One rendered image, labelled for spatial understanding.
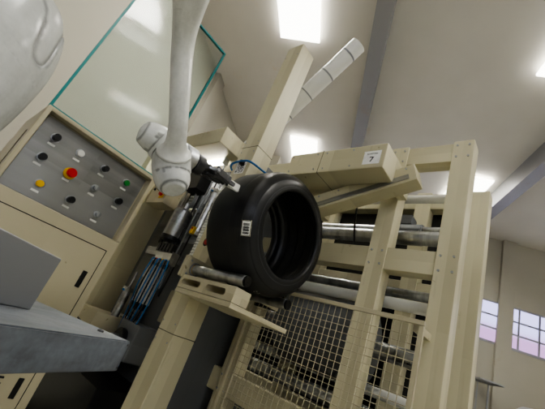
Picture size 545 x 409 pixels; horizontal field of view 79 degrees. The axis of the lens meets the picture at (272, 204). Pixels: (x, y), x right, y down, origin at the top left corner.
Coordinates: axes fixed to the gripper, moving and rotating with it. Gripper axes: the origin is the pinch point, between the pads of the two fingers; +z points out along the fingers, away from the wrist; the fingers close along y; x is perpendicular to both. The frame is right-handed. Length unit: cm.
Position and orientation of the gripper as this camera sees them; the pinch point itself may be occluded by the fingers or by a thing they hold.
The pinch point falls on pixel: (232, 185)
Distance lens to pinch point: 134.7
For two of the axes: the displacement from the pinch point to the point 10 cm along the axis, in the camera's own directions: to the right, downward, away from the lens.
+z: 6.2, 3.8, 6.8
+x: -2.5, 9.2, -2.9
